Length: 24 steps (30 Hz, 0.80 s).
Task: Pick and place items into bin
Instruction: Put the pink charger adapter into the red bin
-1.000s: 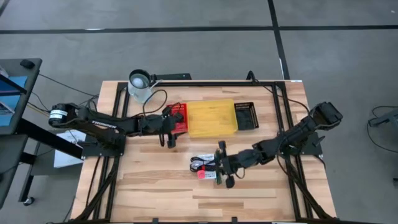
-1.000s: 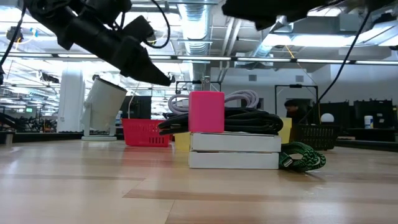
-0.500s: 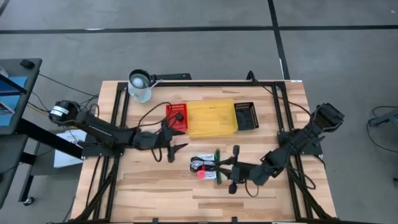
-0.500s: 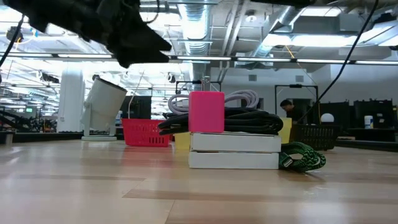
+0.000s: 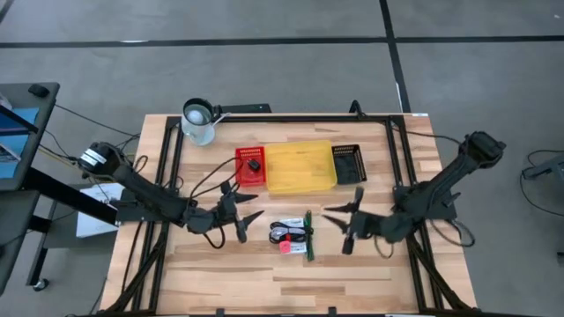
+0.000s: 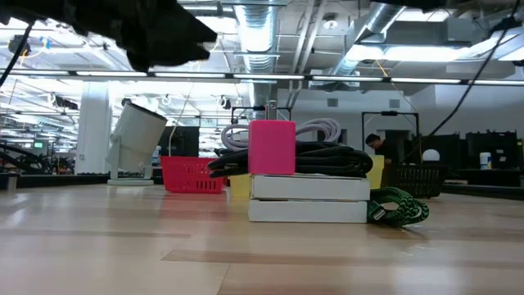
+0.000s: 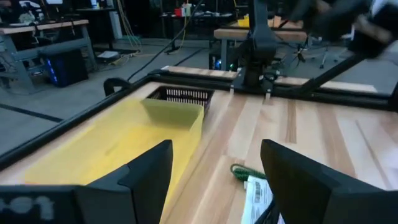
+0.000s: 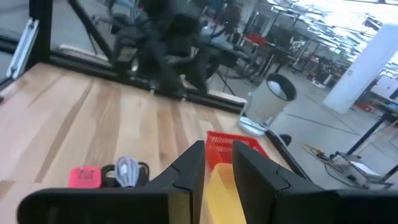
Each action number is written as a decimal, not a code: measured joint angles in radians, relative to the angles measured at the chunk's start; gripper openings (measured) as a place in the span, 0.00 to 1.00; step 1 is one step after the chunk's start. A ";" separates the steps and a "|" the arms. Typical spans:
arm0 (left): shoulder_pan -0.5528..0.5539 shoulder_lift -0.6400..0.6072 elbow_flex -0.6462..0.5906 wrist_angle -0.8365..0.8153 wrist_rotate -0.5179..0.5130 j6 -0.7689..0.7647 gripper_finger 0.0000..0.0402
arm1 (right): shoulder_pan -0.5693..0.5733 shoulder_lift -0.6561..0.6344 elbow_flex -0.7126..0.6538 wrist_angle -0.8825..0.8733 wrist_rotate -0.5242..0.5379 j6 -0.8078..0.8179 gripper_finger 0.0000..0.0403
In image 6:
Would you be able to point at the person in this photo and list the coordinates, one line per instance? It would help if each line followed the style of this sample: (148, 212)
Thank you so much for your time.
(378, 145)

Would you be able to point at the red slotted plastic basket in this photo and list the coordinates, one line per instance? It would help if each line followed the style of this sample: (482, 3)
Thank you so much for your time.
(188, 162)

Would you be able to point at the background black gantry frame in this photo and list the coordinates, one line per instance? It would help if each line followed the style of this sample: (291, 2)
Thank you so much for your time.
(389, 113)

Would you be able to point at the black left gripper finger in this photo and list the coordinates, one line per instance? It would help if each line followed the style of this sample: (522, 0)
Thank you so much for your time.
(172, 55)
(188, 24)

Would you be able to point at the pink wall charger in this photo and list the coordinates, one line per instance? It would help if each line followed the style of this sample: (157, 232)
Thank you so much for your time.
(272, 147)

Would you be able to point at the translucent yellow plastic bin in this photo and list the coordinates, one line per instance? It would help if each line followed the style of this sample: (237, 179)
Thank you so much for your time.
(239, 186)

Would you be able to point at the white sphere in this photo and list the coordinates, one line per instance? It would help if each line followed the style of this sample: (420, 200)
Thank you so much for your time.
(430, 155)

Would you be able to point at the black slotted plastic basket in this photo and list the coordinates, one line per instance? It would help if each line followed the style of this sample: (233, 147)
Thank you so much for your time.
(413, 190)

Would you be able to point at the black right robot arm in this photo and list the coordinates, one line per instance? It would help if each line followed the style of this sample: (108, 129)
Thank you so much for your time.
(425, 3)

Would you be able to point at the black ceiling-mounted device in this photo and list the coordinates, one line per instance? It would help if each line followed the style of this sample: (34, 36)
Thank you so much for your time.
(18, 45)

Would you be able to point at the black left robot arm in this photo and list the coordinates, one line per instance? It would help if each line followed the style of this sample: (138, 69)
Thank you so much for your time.
(16, 6)

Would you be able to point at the white canister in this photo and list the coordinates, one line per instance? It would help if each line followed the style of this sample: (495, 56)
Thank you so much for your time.
(485, 161)

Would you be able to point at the white pillar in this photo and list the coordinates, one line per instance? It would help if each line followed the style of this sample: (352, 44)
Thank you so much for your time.
(93, 131)

